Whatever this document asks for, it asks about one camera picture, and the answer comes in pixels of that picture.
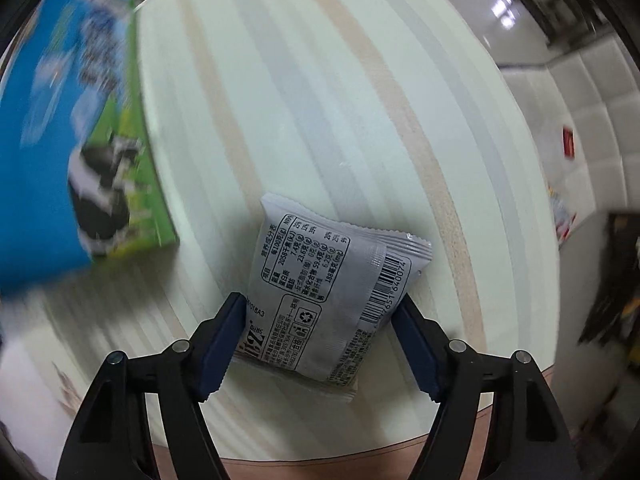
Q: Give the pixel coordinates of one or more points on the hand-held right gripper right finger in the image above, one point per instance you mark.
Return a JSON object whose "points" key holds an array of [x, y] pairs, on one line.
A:
{"points": [[419, 355]]}

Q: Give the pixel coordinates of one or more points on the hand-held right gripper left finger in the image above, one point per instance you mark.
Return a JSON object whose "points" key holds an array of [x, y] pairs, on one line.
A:
{"points": [[222, 345]]}

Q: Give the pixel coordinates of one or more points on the grey snack packet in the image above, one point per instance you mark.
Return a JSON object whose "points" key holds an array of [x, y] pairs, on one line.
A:
{"points": [[320, 285]]}

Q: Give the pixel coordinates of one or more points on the printed cardboard box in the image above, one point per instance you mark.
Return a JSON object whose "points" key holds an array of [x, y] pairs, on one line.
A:
{"points": [[45, 135]]}

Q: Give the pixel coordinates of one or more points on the colourful packet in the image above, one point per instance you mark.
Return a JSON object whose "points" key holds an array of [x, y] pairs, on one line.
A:
{"points": [[562, 217]]}

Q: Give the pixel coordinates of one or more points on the dark object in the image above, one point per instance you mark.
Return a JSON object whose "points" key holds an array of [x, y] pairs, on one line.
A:
{"points": [[615, 280]]}

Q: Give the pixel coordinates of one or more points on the small red tag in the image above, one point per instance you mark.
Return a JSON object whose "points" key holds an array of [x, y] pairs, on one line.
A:
{"points": [[568, 142]]}

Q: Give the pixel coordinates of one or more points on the white padded sofa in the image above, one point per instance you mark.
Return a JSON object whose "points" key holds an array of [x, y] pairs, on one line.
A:
{"points": [[590, 105]]}

